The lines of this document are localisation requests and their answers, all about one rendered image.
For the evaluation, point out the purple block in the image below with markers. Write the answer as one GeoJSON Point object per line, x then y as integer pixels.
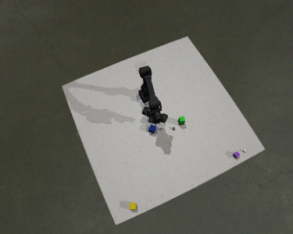
{"type": "Point", "coordinates": [236, 154]}

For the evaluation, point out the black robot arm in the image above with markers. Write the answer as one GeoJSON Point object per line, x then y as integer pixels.
{"type": "Point", "coordinates": [148, 90]}

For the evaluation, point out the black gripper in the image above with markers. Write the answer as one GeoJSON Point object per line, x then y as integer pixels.
{"type": "Point", "coordinates": [146, 112]}

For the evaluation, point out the small yellow cube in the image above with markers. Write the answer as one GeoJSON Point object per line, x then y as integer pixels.
{"type": "Point", "coordinates": [133, 206]}

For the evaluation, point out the blue block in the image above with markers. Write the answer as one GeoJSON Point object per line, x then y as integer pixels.
{"type": "Point", "coordinates": [152, 128]}

